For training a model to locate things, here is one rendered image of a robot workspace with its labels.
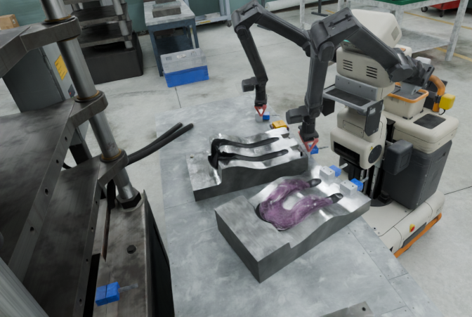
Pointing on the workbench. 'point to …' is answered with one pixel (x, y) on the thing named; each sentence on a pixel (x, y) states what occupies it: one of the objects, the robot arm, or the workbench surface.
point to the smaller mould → (361, 309)
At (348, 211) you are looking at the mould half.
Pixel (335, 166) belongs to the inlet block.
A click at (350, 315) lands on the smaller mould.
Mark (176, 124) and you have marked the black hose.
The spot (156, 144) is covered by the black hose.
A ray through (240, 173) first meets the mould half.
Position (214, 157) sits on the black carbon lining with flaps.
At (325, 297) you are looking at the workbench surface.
